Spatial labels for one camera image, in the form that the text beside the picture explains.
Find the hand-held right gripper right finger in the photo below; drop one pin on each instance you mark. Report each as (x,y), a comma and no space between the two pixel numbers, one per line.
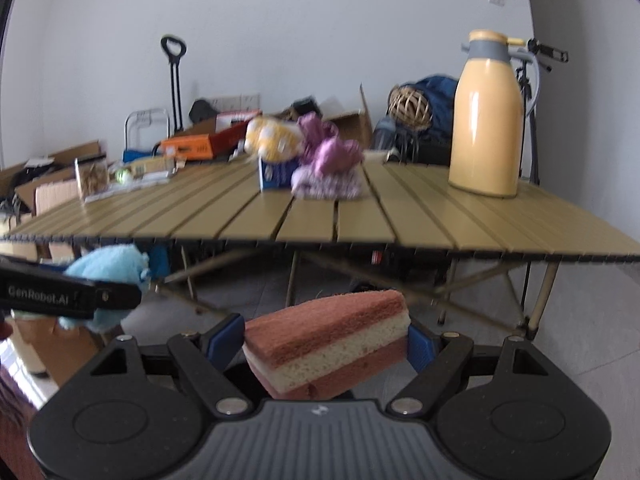
(419,350)

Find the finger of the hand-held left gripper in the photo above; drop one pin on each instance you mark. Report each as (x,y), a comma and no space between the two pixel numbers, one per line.
(117,297)

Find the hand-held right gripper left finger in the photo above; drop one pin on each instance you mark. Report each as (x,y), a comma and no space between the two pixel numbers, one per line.
(222,342)

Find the light blue fluffy cloth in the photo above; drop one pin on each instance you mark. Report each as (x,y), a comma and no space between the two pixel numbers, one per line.
(112,262)

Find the pink and cream sponge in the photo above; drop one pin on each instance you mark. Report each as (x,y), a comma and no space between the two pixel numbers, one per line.
(325,345)

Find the lilac fluffy cloth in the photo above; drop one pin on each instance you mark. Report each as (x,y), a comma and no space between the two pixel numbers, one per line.
(325,185)

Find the blue box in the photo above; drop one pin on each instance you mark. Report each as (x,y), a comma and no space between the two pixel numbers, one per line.
(156,262)

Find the brown cardboard box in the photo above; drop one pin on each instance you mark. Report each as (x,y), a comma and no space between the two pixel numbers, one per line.
(65,355)

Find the flattened cardboard boxes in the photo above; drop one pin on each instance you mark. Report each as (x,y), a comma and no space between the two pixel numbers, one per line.
(45,180)

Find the green ball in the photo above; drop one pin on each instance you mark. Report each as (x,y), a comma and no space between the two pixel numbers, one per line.
(123,176)

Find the clear snack container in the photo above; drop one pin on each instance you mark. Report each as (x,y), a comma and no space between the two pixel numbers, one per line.
(92,177)

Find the tan flat box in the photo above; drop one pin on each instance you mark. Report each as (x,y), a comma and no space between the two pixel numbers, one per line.
(152,167)

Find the tan folding table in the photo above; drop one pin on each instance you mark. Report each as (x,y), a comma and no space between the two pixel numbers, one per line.
(350,215)

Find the orange box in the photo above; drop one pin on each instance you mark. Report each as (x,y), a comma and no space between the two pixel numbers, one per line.
(200,146)

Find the small blue carton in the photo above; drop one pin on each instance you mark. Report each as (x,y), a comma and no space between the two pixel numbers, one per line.
(275,175)

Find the black suitcase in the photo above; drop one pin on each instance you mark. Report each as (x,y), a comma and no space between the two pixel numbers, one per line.
(430,152)

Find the black pouch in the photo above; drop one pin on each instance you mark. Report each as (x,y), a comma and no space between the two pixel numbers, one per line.
(201,111)

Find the yellow plush toy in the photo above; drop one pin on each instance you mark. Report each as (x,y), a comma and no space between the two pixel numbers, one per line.
(272,137)

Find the blue bottle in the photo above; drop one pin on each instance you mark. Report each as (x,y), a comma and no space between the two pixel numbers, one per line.
(385,135)

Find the yellow thermos jug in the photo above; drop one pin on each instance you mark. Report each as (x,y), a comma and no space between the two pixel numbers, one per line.
(485,130)

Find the open cardboard box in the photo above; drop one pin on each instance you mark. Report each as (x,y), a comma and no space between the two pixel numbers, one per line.
(350,125)

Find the rattan ball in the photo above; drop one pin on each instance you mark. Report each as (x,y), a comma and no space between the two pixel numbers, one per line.
(410,106)

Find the blue bag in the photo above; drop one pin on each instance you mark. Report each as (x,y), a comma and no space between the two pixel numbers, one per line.
(442,105)

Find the white metal frame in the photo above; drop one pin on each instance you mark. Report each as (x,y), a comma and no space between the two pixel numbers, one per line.
(145,127)

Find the wall socket strip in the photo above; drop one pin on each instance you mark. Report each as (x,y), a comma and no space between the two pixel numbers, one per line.
(235,101)

